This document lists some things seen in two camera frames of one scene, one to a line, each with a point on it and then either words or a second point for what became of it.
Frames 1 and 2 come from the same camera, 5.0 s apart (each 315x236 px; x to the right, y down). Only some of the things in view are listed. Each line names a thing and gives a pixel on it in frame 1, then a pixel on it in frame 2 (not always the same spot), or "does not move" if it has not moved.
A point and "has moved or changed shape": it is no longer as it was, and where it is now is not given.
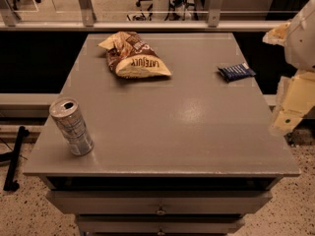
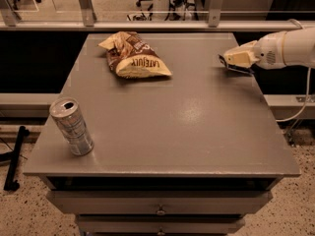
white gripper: [301, 42] to [268, 53]
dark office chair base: [142, 16] does not move
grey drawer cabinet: [185, 154] does not move
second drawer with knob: [159, 225] does not move
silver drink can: [71, 122] does not move
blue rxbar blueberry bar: [236, 72] has moved or changed shape
